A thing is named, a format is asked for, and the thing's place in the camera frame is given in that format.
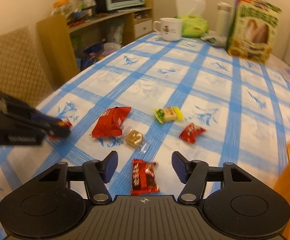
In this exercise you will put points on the white thermos bottle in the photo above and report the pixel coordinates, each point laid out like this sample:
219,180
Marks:
224,12

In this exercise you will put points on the sunflower seed bag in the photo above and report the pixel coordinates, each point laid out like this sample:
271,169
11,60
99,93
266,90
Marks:
253,31

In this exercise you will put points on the small red candy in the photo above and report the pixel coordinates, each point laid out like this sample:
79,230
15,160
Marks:
61,123
190,133

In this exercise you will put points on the grey cloth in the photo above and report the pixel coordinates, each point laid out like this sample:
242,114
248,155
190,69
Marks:
214,40

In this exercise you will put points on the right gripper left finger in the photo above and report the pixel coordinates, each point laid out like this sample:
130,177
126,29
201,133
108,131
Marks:
97,174

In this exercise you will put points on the dark red snack bar packet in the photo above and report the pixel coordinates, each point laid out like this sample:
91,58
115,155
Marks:
143,177

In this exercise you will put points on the green tissue pack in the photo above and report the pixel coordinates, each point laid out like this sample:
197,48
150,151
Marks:
190,12

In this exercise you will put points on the yellow green candy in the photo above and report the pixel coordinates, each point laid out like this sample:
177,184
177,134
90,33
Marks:
168,114

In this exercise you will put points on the blue checked tablecloth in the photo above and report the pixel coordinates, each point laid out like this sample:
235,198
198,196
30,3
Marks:
244,107

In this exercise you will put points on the quilted beige chair left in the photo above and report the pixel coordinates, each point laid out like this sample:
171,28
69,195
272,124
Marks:
21,73

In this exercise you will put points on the large red snack packet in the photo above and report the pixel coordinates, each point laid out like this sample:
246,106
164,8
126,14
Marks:
110,122

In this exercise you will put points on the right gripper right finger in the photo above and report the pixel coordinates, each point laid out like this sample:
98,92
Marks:
192,174

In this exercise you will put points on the wooden shelf cabinet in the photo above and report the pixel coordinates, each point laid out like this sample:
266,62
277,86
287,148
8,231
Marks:
56,37

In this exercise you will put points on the white mug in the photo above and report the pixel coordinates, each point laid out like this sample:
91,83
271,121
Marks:
170,29

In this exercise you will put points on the plastic jar orange lid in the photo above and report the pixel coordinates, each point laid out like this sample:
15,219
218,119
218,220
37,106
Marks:
62,7

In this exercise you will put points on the clear brown candy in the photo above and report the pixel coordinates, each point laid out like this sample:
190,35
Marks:
135,139

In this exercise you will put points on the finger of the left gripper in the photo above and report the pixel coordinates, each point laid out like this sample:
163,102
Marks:
40,117
57,131

